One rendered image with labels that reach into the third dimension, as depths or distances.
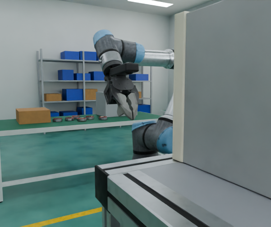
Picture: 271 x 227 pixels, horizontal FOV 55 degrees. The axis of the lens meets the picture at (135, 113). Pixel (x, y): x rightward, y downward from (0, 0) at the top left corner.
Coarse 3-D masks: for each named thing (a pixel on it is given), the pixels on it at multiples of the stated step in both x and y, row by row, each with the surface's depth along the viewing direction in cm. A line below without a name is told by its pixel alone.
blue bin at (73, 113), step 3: (60, 111) 676; (63, 111) 676; (66, 111) 676; (69, 111) 676; (72, 111) 676; (75, 111) 676; (60, 114) 670; (63, 114) 646; (66, 114) 650; (69, 114) 654; (72, 114) 657; (75, 114) 661
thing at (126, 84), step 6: (108, 66) 85; (114, 66) 86; (108, 72) 88; (108, 78) 89; (114, 78) 82; (120, 78) 83; (126, 78) 84; (108, 84) 84; (114, 84) 81; (120, 84) 82; (126, 84) 83; (132, 84) 84; (108, 90) 85; (120, 90) 81; (126, 90) 82; (108, 96) 85; (126, 96) 85; (108, 102) 85; (114, 102) 86
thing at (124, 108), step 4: (120, 96) 80; (124, 96) 80; (120, 100) 79; (124, 100) 79; (120, 104) 78; (124, 104) 79; (128, 104) 79; (120, 108) 79; (124, 108) 78; (128, 108) 78; (120, 112) 81; (124, 112) 78; (128, 112) 78; (128, 116) 78; (132, 116) 78
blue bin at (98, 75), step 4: (88, 72) 708; (92, 72) 680; (96, 72) 676; (100, 72) 681; (92, 76) 681; (96, 76) 677; (100, 76) 682; (104, 76) 687; (92, 80) 684; (96, 80) 679; (100, 80) 683; (104, 80) 689
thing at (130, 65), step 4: (124, 64) 76; (128, 64) 76; (132, 64) 77; (136, 64) 78; (112, 68) 84; (116, 68) 81; (120, 68) 79; (124, 68) 77; (128, 68) 76; (132, 68) 77; (136, 68) 78; (112, 72) 84; (116, 72) 81; (120, 72) 79; (124, 72) 78; (128, 72) 78; (132, 72) 78; (112, 76) 86
